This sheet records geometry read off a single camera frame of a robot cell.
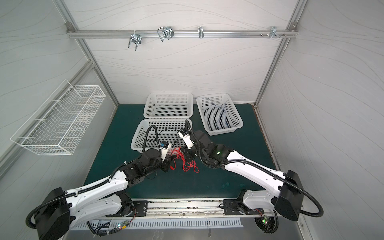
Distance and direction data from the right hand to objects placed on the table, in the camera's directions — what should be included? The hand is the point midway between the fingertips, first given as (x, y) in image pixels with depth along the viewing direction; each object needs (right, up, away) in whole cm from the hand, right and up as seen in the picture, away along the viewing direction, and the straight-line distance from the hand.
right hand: (183, 144), depth 74 cm
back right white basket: (+24, +16, +41) cm, 50 cm away
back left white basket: (-13, +24, +45) cm, 52 cm away
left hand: (-5, -7, +7) cm, 11 cm away
